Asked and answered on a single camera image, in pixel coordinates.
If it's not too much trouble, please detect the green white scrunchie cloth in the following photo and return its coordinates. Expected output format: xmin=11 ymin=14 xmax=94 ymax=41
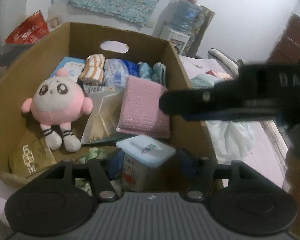
xmin=75 ymin=147 xmax=123 ymax=197

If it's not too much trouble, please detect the white cylindrical jar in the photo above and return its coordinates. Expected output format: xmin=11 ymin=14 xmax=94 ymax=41
xmin=116 ymin=135 xmax=176 ymax=192

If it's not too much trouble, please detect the clear snack packet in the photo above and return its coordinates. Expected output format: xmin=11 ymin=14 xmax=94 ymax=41
xmin=81 ymin=86 xmax=131 ymax=145

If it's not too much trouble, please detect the pink sponge block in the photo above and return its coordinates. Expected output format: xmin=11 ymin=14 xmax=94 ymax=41
xmin=116 ymin=75 xmax=171 ymax=139

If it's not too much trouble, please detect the gold foil packet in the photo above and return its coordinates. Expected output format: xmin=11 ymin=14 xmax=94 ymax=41
xmin=8 ymin=139 xmax=56 ymax=178

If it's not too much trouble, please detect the pink plush doll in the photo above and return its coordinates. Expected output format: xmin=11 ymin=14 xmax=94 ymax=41
xmin=21 ymin=68 xmax=93 ymax=153

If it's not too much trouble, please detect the white blue wet wipes pack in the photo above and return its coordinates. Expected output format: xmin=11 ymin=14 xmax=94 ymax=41
xmin=103 ymin=59 xmax=139 ymax=88

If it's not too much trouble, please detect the light blue towel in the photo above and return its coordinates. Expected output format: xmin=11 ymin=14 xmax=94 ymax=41
xmin=138 ymin=62 xmax=166 ymax=86

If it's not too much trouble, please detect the blue white bandage box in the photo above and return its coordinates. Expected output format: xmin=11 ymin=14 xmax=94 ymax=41
xmin=50 ymin=56 xmax=85 ymax=82

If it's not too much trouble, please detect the white plastic bag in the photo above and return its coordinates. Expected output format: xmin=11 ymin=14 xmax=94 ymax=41
xmin=206 ymin=120 xmax=255 ymax=164

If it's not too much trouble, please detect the brown wooden door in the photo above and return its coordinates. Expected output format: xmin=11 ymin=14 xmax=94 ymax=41
xmin=268 ymin=14 xmax=300 ymax=63

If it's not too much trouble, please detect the red white tissue pack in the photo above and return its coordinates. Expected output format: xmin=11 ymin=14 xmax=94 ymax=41
xmin=205 ymin=70 xmax=232 ymax=80

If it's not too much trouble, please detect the brown cardboard box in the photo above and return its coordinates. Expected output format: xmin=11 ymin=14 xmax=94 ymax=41
xmin=0 ymin=23 xmax=216 ymax=189

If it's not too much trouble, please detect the white water dispenser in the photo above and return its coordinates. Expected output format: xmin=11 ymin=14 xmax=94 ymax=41
xmin=159 ymin=24 xmax=190 ymax=55

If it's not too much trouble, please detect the blue water jug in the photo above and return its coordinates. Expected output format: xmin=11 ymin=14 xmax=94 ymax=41
xmin=171 ymin=0 xmax=200 ymax=32

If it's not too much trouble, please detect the dark printed poster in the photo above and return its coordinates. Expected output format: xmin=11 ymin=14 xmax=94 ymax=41
xmin=0 ymin=44 xmax=32 ymax=71

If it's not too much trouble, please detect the red snack bag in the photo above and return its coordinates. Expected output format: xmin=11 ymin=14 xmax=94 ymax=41
xmin=5 ymin=10 xmax=50 ymax=44

